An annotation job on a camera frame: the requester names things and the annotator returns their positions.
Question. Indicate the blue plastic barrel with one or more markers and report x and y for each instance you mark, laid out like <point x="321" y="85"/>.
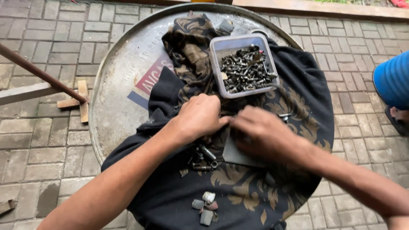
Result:
<point x="394" y="80"/>

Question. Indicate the dark sandal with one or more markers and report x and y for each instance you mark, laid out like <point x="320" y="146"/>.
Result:
<point x="397" y="123"/>

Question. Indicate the black gold patterned cloth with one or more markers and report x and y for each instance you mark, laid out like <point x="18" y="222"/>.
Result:
<point x="249" y="179"/>

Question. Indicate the heap of bolts and nuts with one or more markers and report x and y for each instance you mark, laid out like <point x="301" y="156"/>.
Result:
<point x="246" y="70"/>

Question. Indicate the person's right hand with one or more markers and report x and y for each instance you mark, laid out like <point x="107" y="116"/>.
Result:
<point x="263" y="134"/>

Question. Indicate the rusty metal rod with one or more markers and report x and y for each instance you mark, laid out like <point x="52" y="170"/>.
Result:
<point x="38" y="72"/>

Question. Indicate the wooden cross stand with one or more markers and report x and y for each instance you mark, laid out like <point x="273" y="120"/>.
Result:
<point x="81" y="102"/>

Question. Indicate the grey scrap piece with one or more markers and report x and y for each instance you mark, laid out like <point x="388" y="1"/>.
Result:
<point x="226" y="26"/>

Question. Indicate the person's right fingers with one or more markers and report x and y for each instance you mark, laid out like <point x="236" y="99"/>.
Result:
<point x="238" y="126"/>

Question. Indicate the clear plastic container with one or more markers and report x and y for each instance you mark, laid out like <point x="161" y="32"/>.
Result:
<point x="220" y="48"/>

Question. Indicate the pile of grey scrap pieces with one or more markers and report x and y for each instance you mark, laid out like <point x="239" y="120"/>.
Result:
<point x="206" y="207"/>

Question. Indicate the silver bolt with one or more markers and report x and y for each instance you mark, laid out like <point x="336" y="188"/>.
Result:
<point x="284" y="116"/>

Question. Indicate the person's left hand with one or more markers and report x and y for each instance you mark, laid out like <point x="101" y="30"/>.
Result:
<point x="198" y="116"/>

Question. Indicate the wooden plank piece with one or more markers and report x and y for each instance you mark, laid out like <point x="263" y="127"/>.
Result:
<point x="7" y="206"/>

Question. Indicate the grey metal drum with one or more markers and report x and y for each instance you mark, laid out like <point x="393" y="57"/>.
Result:
<point x="127" y="80"/>

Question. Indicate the person's left fingers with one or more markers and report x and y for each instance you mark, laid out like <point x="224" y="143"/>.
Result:
<point x="223" y="121"/>

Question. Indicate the small pile of dark bolts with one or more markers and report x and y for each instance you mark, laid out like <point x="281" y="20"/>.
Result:
<point x="203" y="158"/>

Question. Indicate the grey flat plastic lid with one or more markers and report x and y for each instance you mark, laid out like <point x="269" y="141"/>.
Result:
<point x="233" y="155"/>

